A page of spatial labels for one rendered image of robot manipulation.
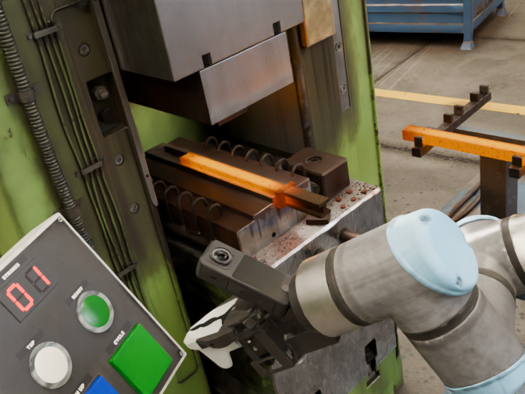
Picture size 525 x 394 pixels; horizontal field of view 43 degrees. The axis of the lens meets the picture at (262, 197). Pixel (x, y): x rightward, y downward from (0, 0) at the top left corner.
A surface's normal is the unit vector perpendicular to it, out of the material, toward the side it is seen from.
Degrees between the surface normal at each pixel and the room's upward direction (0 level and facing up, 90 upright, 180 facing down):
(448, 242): 55
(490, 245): 39
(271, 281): 27
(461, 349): 80
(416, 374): 0
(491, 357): 69
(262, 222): 90
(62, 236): 60
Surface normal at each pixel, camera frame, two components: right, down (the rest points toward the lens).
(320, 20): 0.69, 0.26
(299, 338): -0.35, 0.52
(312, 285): -0.68, -0.18
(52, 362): 0.71, -0.41
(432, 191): -0.17, -0.85
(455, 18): -0.54, 0.50
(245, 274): 0.26, -0.73
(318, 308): -0.49, 0.29
